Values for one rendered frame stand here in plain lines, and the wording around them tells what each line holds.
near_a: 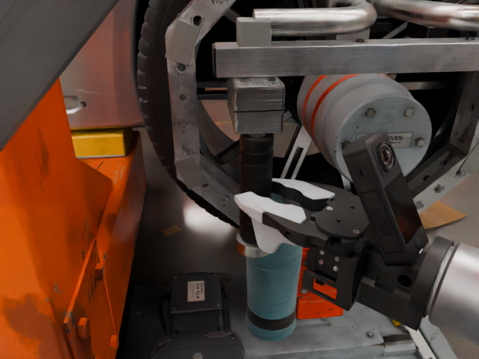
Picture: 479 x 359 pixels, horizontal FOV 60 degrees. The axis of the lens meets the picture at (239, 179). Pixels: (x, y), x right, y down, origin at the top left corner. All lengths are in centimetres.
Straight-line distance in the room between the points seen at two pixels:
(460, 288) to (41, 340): 38
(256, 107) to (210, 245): 136
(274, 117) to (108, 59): 50
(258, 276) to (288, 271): 5
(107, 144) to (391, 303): 67
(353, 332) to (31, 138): 93
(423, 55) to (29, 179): 39
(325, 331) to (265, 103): 81
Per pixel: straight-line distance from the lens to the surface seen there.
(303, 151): 80
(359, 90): 55
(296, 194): 45
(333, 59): 44
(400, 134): 56
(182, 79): 62
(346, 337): 113
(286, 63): 43
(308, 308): 88
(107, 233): 68
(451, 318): 38
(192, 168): 67
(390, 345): 122
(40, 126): 42
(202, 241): 176
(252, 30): 42
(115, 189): 79
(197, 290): 92
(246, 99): 40
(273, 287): 66
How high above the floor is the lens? 106
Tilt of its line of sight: 29 degrees down
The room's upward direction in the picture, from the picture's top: straight up
